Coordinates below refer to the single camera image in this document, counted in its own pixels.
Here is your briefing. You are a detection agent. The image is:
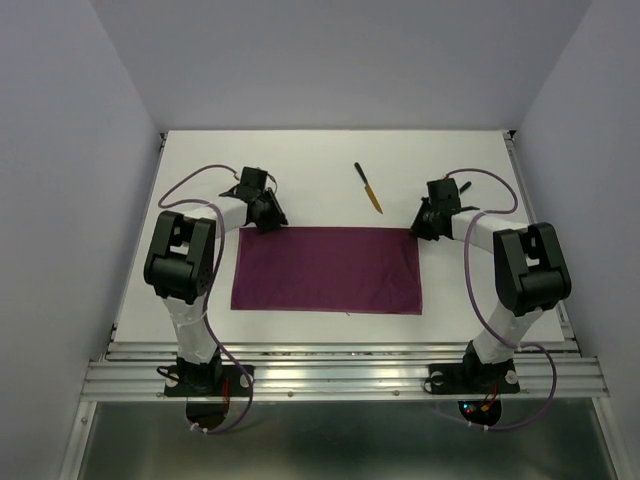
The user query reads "purple cloth napkin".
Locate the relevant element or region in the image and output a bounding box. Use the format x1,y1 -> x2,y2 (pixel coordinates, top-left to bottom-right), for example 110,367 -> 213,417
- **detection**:
231,227 -> 423,315

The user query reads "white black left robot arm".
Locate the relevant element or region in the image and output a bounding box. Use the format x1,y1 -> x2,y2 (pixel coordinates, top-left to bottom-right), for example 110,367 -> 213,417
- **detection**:
143,164 -> 288,398

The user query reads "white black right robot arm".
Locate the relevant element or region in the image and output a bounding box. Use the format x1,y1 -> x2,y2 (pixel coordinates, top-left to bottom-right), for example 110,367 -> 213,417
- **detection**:
410,178 -> 572,395

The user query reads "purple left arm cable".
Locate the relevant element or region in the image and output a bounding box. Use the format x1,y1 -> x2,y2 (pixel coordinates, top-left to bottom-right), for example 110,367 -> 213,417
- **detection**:
157,164 -> 257,435

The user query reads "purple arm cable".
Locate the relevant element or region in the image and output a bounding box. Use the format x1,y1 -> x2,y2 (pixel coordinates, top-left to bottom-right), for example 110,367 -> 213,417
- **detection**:
432,167 -> 556,434
157,164 -> 257,435

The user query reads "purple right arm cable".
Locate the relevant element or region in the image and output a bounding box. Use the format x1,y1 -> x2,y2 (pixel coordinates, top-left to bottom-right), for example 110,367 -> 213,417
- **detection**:
432,167 -> 556,434

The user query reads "aluminium left side rail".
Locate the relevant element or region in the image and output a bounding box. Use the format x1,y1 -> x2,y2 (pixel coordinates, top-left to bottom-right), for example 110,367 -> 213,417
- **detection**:
93,127 -> 167,360

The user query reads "aluminium rail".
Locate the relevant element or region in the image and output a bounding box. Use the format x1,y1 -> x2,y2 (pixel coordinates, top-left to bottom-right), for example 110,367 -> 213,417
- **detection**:
93,127 -> 167,360
501,130 -> 581,355

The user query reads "aluminium right side rail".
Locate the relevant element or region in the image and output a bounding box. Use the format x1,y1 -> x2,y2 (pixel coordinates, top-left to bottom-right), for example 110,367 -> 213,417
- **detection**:
501,130 -> 581,355

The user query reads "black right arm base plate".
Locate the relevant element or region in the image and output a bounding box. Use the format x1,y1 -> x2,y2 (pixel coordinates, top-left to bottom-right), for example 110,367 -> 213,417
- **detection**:
423,361 -> 520,398

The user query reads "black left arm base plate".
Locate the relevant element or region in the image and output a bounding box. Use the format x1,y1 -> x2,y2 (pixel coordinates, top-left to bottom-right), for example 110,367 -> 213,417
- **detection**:
156,364 -> 250,398

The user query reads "aluminium front rail frame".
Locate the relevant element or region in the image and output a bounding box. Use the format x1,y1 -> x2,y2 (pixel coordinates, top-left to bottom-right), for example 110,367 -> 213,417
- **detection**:
80,340 -> 609,402

